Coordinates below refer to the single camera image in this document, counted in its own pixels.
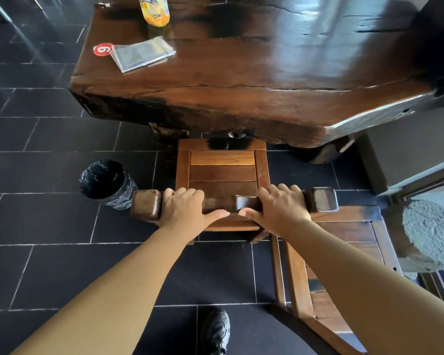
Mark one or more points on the person's right hand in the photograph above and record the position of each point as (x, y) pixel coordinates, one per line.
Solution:
(281, 210)

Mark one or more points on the person's left hand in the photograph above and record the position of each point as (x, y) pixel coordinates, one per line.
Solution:
(183, 212)

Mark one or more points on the person's left thumb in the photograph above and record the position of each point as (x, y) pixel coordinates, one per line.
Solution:
(216, 215)

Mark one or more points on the person's right middle finger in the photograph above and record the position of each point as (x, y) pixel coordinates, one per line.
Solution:
(273, 189)

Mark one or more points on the person's right thumb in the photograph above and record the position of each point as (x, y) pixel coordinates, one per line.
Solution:
(249, 214)

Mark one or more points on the person's right little finger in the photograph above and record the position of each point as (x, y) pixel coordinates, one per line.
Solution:
(295, 190)

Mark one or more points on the person's left little finger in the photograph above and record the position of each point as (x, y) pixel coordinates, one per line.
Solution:
(169, 193)

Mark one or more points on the person's left middle finger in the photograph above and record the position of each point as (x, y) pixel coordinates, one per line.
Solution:
(190, 193)

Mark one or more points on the brown wooden chair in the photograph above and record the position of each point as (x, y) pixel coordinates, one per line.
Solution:
(299, 277)
(222, 170)

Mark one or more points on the person's right forearm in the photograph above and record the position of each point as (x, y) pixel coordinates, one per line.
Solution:
(373, 295)

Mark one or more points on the person's left forearm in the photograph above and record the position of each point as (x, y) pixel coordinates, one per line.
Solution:
(111, 303)

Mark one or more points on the bin with black bag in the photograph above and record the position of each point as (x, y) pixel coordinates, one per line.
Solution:
(107, 184)

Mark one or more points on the person's black shoe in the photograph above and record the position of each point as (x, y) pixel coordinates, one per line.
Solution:
(215, 330)

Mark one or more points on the dark wooden slab table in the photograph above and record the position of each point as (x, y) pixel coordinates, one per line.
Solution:
(266, 66)

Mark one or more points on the silver foil packet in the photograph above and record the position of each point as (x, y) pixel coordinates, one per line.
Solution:
(142, 53)

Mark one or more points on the grey round stone block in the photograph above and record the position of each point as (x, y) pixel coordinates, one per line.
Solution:
(433, 232)

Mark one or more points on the red round table tag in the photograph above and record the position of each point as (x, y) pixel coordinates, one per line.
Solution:
(101, 49)

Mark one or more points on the yellow drink bottle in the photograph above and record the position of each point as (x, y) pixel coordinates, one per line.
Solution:
(154, 11)

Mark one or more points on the metal door frame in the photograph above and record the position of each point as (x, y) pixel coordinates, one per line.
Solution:
(425, 179)

